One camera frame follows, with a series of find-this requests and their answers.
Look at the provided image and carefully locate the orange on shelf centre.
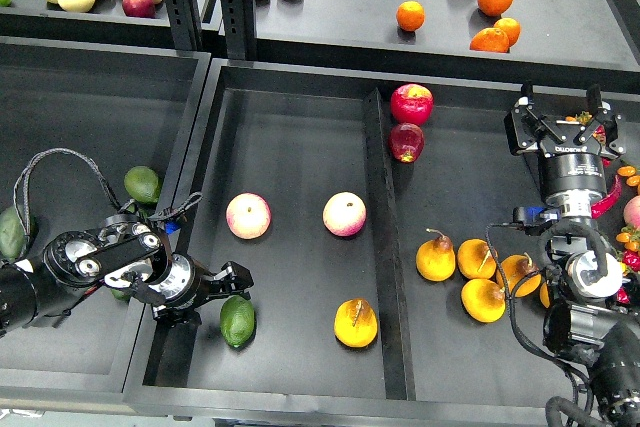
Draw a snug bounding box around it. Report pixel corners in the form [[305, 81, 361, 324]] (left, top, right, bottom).
[[396, 1, 425, 32]]

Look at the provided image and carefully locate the bright red apple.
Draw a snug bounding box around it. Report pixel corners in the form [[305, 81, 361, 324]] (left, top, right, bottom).
[[390, 83, 434, 126]]

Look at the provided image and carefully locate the upper cherry tomato bunch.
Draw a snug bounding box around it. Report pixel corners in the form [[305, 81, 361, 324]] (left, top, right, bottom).
[[565, 111, 606, 144]]

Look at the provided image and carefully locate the red chili pepper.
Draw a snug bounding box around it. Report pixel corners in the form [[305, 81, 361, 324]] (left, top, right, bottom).
[[591, 174, 622, 219]]

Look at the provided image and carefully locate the dark red apple on shelf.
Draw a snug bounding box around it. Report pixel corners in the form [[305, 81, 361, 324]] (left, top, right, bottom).
[[122, 0, 156, 18]]

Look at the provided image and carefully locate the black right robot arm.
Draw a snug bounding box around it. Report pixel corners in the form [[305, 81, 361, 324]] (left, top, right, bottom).
[[504, 82, 639, 426]]

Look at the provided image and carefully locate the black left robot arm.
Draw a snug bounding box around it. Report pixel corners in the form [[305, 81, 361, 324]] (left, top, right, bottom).
[[1, 148, 253, 334]]

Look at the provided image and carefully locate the black middle tray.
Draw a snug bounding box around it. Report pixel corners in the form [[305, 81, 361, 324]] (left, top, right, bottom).
[[126, 60, 572, 426]]

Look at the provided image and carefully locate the black left tray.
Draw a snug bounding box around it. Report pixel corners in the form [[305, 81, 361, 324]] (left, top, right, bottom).
[[1, 37, 210, 410]]

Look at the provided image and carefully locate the cherry tomato bunch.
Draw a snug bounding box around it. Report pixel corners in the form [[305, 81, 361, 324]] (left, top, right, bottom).
[[616, 225, 639, 307], [565, 111, 606, 144]]

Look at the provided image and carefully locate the pink peach at right edge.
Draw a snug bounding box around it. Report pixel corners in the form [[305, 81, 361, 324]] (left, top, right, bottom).
[[623, 195, 640, 229]]

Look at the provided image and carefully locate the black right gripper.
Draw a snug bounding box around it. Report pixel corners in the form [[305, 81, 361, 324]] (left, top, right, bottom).
[[504, 81, 626, 205]]

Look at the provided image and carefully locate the orange on shelf bottom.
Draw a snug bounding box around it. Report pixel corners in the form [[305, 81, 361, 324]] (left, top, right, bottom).
[[469, 27, 510, 53]]

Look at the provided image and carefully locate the orange cherry tomatoes pair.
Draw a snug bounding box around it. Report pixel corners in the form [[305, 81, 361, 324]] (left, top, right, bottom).
[[616, 165, 640, 187]]

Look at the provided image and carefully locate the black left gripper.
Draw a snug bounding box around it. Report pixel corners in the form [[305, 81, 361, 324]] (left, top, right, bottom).
[[150, 254, 254, 327]]

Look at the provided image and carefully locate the orange on shelf lower right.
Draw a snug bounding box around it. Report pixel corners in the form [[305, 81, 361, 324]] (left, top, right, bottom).
[[494, 17, 521, 47]]

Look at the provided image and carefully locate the central yellow pear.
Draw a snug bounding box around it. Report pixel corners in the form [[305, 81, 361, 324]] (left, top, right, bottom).
[[501, 253, 542, 298]]

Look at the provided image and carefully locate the lower cherry tomato bunch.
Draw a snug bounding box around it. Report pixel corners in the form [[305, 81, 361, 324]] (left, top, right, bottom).
[[616, 225, 639, 307]]

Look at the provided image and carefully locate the left pink peach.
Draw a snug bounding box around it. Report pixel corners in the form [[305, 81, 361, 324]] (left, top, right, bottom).
[[226, 192, 271, 240]]

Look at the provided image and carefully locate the green avocado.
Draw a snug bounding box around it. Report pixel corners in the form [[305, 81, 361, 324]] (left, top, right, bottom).
[[109, 288, 131, 302], [219, 295, 255, 348], [124, 166, 162, 205], [0, 207, 29, 262]]

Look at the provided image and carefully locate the black tray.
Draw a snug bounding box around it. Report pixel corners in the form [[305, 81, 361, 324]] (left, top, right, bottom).
[[126, 60, 572, 426], [1, 37, 210, 410]]

